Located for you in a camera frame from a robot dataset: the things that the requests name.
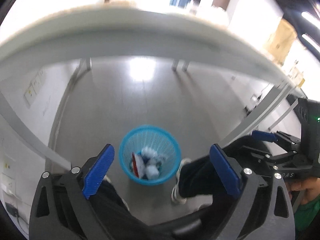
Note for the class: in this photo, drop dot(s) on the blue mesh trash bin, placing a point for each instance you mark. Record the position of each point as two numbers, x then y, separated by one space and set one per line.
158 139

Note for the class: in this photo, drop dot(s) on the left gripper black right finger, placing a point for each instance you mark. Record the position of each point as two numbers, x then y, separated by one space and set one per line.
228 172

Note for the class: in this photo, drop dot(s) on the green sleeve right forearm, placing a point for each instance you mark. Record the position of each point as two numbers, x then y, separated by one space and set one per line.
305 214

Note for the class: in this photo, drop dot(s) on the person's leg black trousers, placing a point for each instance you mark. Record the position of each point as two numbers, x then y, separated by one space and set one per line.
116 218
212 174

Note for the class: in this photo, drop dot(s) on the cardboard box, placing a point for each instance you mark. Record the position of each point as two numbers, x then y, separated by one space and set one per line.
279 43

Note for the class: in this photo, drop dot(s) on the person's right hand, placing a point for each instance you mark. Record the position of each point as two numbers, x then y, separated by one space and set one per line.
310 186

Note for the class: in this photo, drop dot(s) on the red white snack bag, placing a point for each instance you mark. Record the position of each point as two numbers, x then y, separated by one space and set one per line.
138 165

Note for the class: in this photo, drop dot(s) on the person's right leg black trousers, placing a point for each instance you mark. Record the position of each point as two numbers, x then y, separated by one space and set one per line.
212 174

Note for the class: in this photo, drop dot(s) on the wall power socket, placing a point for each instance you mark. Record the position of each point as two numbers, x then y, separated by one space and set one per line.
34 87

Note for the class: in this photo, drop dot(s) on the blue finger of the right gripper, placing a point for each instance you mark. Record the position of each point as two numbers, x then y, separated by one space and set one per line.
264 136

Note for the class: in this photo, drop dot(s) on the crumpled white plastic bag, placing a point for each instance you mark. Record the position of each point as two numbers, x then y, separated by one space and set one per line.
151 172

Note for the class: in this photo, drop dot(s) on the person's left leg black trousers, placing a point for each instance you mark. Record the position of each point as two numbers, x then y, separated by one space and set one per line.
116 218

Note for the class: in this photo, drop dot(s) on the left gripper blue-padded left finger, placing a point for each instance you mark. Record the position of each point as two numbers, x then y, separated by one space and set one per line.
96 173

